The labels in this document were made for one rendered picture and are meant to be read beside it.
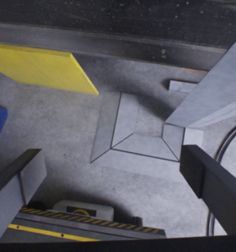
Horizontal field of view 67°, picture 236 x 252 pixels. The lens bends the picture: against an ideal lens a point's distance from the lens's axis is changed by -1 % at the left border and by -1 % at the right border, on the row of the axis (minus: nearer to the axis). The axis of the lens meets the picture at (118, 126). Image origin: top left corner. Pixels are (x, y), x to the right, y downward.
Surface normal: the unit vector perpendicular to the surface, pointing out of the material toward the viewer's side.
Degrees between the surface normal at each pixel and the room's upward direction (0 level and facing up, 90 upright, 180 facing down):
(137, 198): 0
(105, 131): 10
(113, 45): 0
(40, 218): 0
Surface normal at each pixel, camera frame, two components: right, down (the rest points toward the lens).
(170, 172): -0.15, 0.04
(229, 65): -0.30, 0.95
